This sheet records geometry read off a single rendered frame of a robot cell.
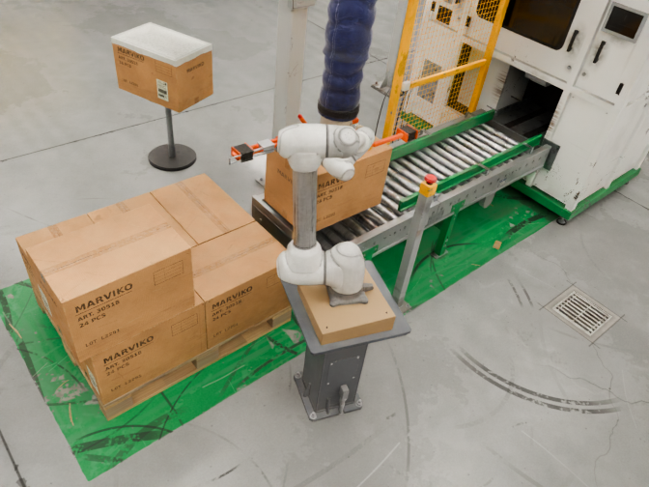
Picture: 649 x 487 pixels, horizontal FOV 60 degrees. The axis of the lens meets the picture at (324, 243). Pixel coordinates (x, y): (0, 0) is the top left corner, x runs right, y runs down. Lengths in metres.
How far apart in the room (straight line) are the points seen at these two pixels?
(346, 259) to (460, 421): 1.33
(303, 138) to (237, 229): 1.32
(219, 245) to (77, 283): 0.97
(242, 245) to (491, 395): 1.69
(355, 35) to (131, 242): 1.43
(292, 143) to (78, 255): 1.12
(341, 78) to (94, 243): 1.42
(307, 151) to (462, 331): 2.00
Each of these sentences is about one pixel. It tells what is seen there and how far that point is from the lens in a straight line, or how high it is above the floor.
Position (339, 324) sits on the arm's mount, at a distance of 2.52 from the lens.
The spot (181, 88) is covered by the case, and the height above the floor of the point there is 0.80.
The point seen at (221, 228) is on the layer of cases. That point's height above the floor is 0.54.
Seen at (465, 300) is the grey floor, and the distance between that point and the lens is 3.99.
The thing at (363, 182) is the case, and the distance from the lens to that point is 3.25.
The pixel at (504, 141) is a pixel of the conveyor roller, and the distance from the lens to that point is 4.75.
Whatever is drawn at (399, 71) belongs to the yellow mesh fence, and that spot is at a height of 1.13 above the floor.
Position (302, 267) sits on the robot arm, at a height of 1.03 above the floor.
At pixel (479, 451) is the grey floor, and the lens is 3.32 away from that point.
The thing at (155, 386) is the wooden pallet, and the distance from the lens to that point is 3.32.
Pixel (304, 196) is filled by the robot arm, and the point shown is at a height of 1.36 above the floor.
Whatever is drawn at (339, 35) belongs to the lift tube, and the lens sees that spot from 2.84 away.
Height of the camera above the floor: 2.73
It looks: 41 degrees down
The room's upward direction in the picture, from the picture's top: 8 degrees clockwise
